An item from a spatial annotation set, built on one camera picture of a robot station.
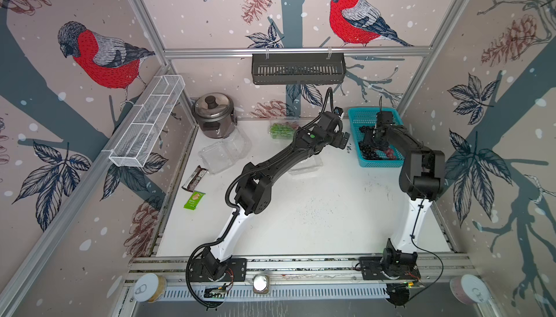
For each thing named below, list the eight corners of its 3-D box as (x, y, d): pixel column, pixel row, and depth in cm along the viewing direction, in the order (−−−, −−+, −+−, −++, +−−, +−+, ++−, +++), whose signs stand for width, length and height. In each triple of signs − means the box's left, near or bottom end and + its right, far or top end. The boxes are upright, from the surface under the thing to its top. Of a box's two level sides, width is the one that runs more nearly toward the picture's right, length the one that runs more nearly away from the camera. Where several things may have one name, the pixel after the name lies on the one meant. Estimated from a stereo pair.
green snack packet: (185, 208, 91) (183, 206, 89) (196, 191, 96) (194, 189, 94) (194, 211, 90) (192, 209, 88) (204, 194, 95) (203, 192, 93)
